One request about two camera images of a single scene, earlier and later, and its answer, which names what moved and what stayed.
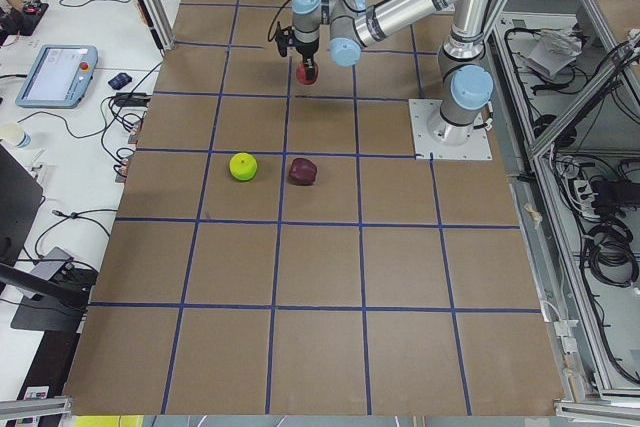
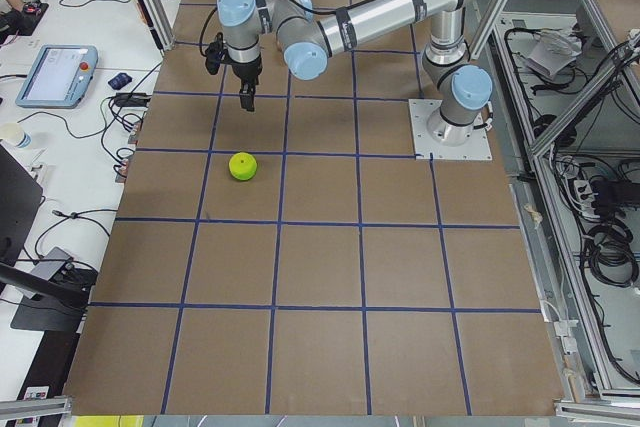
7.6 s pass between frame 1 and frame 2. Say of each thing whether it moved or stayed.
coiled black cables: stayed
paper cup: stayed
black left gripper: moved
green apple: stayed
